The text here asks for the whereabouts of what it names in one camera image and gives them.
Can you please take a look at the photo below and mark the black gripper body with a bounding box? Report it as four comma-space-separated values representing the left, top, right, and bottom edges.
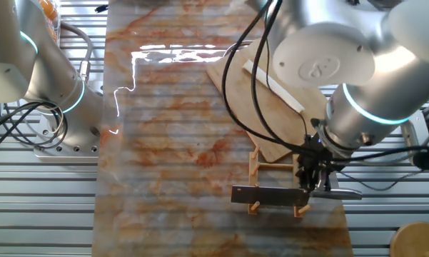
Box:
296, 133, 335, 173

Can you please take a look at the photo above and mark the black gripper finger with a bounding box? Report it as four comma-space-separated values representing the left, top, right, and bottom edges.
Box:
296, 166, 312, 193
312, 170, 332, 196

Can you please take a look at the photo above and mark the steel kitchen knife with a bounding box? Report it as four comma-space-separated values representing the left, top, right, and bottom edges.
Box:
231, 184, 363, 208

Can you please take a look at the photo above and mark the white scallion stalk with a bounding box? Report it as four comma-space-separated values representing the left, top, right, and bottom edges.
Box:
242, 59, 306, 114

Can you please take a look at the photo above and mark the wooden peg rack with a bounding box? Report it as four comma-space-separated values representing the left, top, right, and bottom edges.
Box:
248, 144, 312, 218

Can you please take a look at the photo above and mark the wooden cutting board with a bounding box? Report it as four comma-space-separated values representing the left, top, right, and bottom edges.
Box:
206, 37, 329, 164

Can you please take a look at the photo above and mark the round wooden disc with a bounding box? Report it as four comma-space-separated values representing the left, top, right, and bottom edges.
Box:
389, 221, 429, 257

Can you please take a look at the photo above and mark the orange marble pattern mat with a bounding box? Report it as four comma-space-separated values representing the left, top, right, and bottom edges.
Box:
91, 0, 354, 257

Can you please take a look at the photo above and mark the orange fruit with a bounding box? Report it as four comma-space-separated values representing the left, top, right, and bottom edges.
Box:
46, 23, 61, 41
39, 0, 60, 21

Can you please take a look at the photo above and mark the clear plastic fruit carton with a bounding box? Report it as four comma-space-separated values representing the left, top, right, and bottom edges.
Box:
37, 0, 62, 46

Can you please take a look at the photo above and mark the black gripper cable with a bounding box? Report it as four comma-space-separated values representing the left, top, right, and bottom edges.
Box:
221, 0, 308, 154
251, 0, 308, 153

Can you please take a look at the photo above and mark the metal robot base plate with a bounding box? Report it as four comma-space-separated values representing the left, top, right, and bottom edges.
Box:
34, 106, 101, 161

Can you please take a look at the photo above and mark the grey robot hose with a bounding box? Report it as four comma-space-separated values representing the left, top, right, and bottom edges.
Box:
59, 21, 94, 84

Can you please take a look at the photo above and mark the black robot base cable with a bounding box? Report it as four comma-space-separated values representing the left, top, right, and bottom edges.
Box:
0, 101, 71, 158

